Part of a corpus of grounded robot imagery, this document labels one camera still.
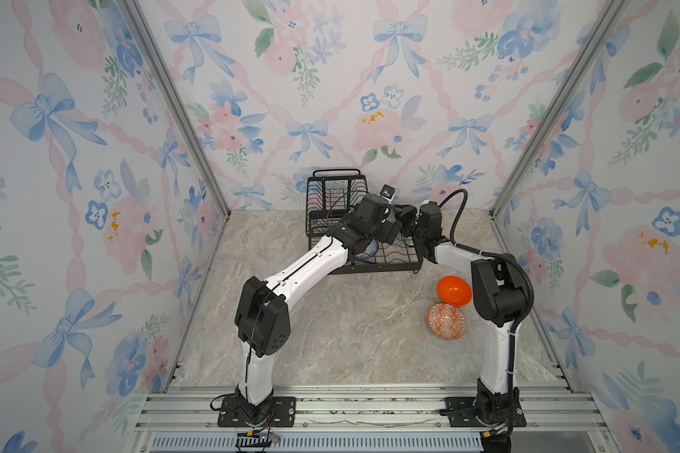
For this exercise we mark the black wire dish rack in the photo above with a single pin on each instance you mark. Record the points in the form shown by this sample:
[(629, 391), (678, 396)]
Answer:
[(338, 204)]

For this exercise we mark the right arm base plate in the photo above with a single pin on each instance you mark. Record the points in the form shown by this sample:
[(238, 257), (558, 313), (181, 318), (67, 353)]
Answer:
[(459, 410)]

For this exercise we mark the left corner aluminium profile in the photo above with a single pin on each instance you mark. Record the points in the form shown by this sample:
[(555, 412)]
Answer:
[(147, 44)]

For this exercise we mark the orange bowl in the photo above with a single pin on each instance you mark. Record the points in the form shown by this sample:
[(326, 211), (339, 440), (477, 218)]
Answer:
[(454, 291)]

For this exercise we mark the right corner aluminium profile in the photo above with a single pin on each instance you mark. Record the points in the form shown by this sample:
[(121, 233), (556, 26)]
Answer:
[(601, 30)]

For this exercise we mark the aluminium mounting rail frame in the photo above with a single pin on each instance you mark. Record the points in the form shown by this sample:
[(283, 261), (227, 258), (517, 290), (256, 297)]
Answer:
[(374, 418)]

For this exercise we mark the red patterned bowl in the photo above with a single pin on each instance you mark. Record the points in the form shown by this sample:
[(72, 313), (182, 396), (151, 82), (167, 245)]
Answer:
[(447, 322)]

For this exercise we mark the corner aluminium profile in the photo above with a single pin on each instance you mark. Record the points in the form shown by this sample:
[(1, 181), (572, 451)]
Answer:
[(601, 30), (147, 44)]

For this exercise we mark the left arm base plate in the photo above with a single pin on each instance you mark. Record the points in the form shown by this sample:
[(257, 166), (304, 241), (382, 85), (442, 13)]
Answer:
[(276, 412)]

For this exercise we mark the blue floral bowl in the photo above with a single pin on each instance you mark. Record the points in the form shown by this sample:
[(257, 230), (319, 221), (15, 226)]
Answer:
[(369, 253)]

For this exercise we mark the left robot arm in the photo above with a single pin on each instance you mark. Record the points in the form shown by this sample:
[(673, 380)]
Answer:
[(263, 313)]

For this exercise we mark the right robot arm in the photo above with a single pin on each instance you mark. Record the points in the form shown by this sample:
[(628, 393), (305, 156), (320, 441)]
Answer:
[(502, 295)]

